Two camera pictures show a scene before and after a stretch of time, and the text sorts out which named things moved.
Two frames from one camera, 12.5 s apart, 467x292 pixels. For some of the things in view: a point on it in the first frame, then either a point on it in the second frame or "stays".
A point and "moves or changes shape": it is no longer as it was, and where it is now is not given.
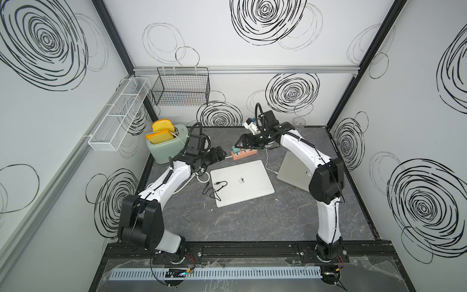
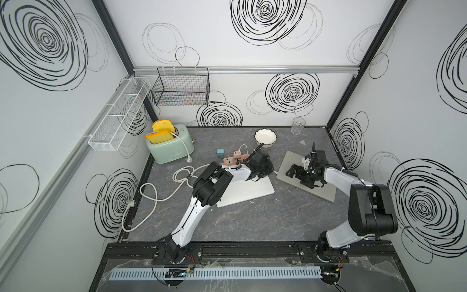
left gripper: x=219 y=157 -> x=269 y=168
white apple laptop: x=241 y=182 stays
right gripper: x=245 y=143 -> x=298 y=174
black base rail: x=249 y=251 stays
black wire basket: x=182 y=86 stays
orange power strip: x=243 y=152 moves or changes shape
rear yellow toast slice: x=162 y=125 stays
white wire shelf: x=109 y=133 stays
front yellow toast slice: x=159 y=137 stays
